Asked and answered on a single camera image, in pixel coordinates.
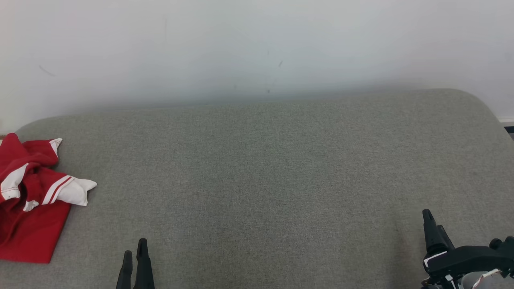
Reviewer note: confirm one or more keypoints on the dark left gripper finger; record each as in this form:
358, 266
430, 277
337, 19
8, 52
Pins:
143, 269
125, 273

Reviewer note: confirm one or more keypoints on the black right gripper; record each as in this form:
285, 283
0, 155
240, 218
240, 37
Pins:
466, 259

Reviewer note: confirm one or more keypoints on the red jersey with white sleeves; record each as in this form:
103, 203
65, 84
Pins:
32, 233

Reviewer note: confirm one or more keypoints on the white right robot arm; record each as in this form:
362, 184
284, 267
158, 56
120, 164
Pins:
468, 281

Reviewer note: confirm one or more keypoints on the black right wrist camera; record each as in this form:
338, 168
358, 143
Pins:
496, 243

